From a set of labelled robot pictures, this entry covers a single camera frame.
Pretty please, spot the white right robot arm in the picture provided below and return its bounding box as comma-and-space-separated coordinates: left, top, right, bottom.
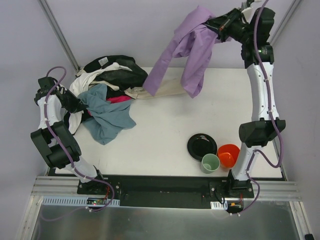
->
204, 0, 286, 189

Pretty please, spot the blue-grey cloth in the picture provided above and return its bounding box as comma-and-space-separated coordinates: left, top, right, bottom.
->
78, 84, 136, 145

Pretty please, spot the aluminium front rail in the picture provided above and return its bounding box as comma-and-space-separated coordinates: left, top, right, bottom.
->
31, 176, 303, 202

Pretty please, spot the right aluminium frame post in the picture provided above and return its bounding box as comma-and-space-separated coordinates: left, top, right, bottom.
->
269, 0, 304, 46

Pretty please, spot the white cloth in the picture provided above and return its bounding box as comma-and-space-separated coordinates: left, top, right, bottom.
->
68, 62, 133, 135

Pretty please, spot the pale green cup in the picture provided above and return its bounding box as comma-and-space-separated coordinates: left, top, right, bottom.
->
200, 153, 221, 174

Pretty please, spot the magenta cloth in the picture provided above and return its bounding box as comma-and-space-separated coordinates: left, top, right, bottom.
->
106, 95, 132, 104

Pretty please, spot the left aluminium frame post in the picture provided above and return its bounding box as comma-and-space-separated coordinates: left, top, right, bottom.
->
37, 0, 80, 71

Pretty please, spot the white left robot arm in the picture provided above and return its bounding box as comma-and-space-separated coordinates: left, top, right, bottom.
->
30, 76, 99, 184

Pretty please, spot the cream black tote bag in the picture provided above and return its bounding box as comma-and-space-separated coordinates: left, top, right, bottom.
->
91, 70, 148, 92

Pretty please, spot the lilac cloth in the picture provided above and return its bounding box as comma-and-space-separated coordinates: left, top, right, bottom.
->
143, 6, 218, 98

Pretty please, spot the aluminium frame post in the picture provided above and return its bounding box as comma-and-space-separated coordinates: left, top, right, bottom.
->
269, 0, 304, 46
37, 0, 80, 71

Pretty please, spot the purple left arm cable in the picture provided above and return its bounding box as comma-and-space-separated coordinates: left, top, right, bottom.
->
42, 66, 116, 201

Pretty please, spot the black mesh cloth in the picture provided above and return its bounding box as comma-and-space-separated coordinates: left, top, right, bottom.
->
82, 55, 148, 91

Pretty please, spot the orange bowl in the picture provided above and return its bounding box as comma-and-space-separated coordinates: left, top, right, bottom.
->
217, 144, 240, 169

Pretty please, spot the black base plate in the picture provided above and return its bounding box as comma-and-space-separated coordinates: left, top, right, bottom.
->
77, 175, 254, 209

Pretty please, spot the beige folded cloth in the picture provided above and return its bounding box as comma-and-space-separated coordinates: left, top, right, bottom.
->
124, 78, 187, 100

